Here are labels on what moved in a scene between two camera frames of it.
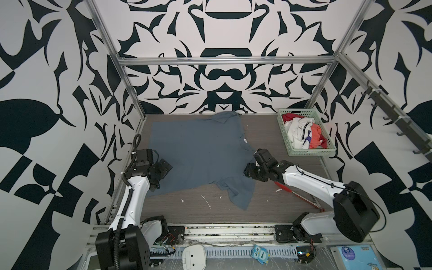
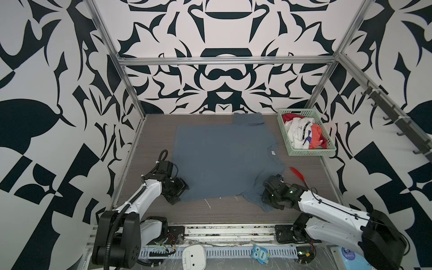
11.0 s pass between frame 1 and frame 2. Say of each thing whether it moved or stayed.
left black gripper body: moved
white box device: stayed
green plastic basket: stayed
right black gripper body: moved
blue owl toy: stayed
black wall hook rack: stayed
